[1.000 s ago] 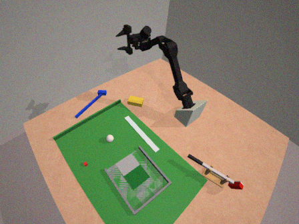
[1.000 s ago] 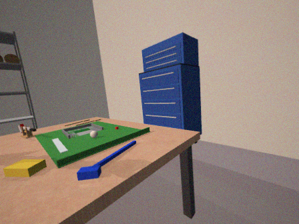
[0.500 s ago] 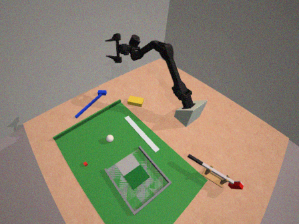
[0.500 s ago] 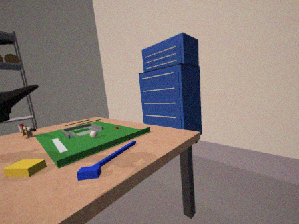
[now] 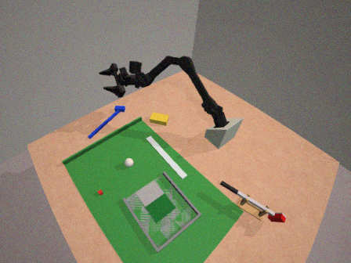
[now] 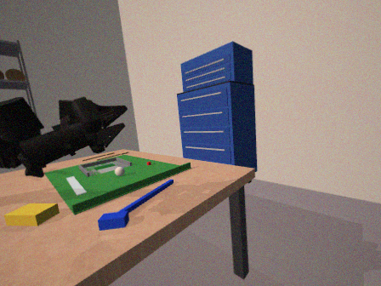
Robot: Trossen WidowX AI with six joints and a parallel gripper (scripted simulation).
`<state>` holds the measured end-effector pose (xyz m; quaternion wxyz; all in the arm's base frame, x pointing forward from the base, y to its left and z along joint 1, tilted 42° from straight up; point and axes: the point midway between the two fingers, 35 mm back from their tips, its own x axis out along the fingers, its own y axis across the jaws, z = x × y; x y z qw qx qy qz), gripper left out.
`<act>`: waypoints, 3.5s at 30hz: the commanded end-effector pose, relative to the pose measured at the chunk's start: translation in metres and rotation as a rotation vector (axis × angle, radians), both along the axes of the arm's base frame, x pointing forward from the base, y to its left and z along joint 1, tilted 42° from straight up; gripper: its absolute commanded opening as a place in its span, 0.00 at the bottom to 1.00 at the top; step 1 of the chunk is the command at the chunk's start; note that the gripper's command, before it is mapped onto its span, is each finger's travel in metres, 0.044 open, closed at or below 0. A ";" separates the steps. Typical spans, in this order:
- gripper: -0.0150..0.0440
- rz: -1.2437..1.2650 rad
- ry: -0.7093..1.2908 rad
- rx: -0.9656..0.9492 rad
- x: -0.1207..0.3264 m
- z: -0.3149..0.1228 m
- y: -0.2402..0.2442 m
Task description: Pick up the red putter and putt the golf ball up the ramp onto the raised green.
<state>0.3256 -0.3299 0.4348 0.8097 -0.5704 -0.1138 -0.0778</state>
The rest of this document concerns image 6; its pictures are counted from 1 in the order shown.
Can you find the blue putter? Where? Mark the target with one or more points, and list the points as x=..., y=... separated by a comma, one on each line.
x=120, y=219

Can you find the yellow flat block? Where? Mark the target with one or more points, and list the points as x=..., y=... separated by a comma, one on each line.
x=32, y=214

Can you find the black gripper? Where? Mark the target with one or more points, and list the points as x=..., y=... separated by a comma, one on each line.
x=88, y=130

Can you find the white golf ball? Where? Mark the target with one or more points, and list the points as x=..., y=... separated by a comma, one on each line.
x=120, y=171

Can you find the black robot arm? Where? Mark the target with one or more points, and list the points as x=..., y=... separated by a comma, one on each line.
x=20, y=138

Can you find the green putting mat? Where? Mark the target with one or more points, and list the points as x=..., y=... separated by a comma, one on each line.
x=102, y=182

